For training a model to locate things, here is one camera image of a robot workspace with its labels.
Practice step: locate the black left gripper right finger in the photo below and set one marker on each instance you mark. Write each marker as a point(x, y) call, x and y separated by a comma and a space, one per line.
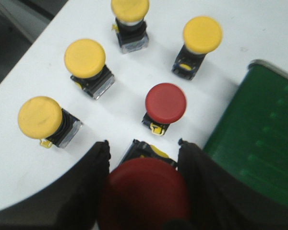
point(221, 202)

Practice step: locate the green conveyor belt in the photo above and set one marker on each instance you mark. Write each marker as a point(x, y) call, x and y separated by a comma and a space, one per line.
point(250, 140)

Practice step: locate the yellow mushroom push button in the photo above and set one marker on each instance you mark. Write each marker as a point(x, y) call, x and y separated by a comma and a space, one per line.
point(44, 119)
point(130, 26)
point(85, 59)
point(201, 35)

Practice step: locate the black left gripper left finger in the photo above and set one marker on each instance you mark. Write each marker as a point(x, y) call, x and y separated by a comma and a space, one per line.
point(69, 203)

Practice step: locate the red mushroom push button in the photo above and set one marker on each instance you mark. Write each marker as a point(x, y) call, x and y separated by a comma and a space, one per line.
point(144, 192)
point(165, 104)

